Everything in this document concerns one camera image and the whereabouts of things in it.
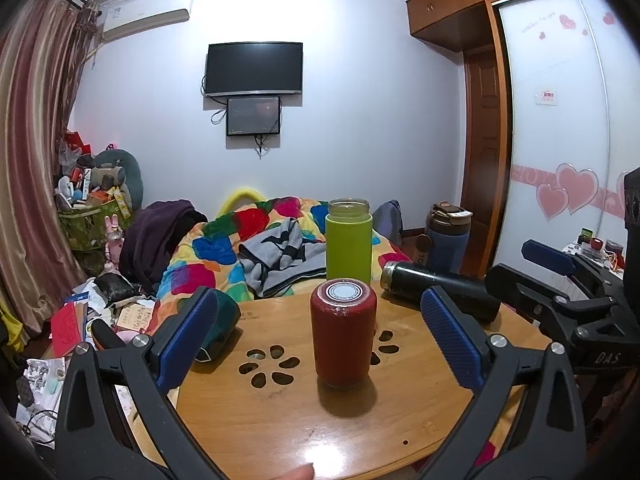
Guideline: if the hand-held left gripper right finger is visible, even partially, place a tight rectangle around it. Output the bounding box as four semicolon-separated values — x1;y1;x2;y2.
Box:
415;286;587;480

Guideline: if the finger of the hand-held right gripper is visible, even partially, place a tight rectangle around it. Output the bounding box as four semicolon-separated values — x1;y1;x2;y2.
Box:
521;239;626;306
484;263;618;333

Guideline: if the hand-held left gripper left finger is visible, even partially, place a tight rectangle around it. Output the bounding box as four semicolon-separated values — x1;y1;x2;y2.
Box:
54;286;223;480

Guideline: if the red cup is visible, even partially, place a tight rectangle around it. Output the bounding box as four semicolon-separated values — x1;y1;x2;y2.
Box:
310;277;378;389

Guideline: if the dark green cup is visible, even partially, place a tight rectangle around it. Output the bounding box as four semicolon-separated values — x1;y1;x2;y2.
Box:
194;287;242;363

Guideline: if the black bottle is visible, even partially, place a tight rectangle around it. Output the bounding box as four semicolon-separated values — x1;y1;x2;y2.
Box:
380;260;502;323

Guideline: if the red jar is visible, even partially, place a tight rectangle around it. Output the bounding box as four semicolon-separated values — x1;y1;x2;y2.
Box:
605;240;626;270

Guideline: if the blue bottle with brown lid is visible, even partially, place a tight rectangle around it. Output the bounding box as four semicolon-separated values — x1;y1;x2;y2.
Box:
415;201;474;275

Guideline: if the colourful spotted blanket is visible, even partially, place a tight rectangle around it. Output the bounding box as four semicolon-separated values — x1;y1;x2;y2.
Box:
150;196;401;331

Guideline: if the dark purple cloth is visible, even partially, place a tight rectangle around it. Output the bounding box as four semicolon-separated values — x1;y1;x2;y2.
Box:
119;200;208;292

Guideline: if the red book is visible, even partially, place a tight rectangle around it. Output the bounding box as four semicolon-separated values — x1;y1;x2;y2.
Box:
50;302;90;361

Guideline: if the grey patterned towel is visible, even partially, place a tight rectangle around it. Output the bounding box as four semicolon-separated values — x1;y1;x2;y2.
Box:
238;217;328;298

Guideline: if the pink rabbit toy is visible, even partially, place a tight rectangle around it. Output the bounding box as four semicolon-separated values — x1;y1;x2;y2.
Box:
102;214;127;272

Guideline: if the white wardrobe with heart stickers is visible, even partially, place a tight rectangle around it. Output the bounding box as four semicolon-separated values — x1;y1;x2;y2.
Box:
492;0;640;281

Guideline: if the grey blue bag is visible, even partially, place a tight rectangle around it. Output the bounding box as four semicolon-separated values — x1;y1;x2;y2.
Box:
372;200;403;247

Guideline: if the brown wooden door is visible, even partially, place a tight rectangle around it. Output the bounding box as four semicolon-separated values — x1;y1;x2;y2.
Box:
459;44;503;261

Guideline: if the green basket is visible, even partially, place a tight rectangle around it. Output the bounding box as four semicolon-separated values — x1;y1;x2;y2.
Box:
57;201;133;253

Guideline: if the grey green cushion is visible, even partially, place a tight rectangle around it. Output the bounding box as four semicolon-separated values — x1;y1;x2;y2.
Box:
92;148;146;211

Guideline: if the striped brown curtain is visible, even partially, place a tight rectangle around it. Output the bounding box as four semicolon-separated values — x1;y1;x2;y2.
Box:
0;0;98;341

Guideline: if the wooden overhead cabinet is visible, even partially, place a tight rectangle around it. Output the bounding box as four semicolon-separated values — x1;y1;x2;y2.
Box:
406;0;591;52

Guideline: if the white air conditioner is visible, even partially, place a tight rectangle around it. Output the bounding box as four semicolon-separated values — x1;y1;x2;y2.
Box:
101;0;194;42

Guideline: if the yellow foam ring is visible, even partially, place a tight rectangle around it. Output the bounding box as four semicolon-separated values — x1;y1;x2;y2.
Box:
221;187;267;217

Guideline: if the small wall monitor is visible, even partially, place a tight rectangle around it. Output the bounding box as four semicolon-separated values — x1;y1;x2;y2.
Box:
226;96;281;137

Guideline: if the black wall television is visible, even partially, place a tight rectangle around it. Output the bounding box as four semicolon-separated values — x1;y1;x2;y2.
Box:
204;42;304;98

